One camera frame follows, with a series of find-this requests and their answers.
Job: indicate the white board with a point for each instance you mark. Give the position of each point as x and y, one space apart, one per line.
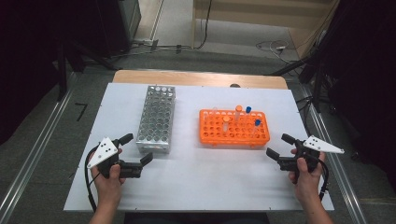
199 180

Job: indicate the metal floor rail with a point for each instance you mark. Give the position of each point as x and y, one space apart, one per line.
34 155
339 174

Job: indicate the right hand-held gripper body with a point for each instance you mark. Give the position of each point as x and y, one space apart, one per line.
320 144

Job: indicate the silver metal tube rack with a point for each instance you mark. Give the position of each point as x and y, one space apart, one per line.
155 119

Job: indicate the person's right hand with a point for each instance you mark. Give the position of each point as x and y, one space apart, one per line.
308 185

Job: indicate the person's dark clothing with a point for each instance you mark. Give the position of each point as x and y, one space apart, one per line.
196 218

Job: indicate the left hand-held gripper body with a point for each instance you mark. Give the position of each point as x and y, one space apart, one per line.
104 151

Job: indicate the dark cabinet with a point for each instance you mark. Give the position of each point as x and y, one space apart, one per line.
118 25

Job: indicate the black metal stand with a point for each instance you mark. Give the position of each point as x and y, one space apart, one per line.
316 84
62 71

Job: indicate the black curtain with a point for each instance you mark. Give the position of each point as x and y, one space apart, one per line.
367 77
25 62

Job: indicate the wooden cabinet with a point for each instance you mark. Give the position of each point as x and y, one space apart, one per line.
249 18

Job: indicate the dark round table grommet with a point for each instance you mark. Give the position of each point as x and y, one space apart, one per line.
235 85

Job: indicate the person's left hand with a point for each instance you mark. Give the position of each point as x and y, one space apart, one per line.
107 188

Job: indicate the clear test tube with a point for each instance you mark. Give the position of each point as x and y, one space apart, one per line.
214 110

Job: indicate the orange plastic tube rack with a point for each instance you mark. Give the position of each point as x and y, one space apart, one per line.
236 132

